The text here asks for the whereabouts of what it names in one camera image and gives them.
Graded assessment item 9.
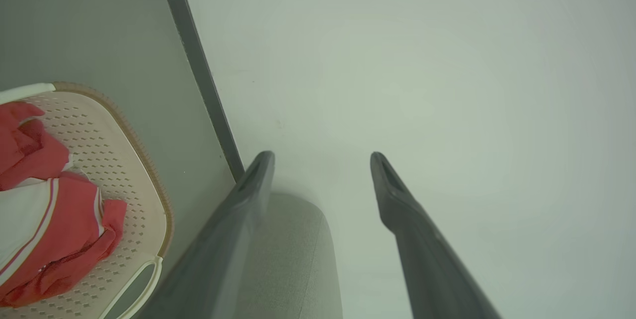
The red garment with white panel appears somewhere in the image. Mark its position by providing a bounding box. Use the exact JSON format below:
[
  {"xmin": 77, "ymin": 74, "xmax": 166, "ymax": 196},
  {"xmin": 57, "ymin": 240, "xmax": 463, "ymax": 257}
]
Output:
[{"xmin": 0, "ymin": 170, "xmax": 128, "ymax": 309}]

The beige perforated laundry basket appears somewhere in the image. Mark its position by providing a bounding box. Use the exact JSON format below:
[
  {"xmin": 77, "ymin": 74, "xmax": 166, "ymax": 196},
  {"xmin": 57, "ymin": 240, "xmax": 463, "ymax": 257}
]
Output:
[{"xmin": 0, "ymin": 81, "xmax": 174, "ymax": 319}]

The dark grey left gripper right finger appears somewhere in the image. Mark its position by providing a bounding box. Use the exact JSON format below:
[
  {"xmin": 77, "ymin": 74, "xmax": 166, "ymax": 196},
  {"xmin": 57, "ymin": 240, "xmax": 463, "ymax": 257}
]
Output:
[{"xmin": 370, "ymin": 152, "xmax": 502, "ymax": 319}]

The dark grey baseboard strip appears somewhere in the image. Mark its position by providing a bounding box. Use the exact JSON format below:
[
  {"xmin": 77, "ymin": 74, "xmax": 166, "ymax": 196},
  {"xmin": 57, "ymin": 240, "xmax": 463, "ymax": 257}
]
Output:
[{"xmin": 155, "ymin": 0, "xmax": 246, "ymax": 183}]

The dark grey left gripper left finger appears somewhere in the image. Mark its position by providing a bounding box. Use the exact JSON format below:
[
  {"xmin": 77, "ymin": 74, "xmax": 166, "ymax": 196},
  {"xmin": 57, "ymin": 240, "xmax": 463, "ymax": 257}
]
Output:
[{"xmin": 137, "ymin": 151, "xmax": 276, "ymax": 319}]

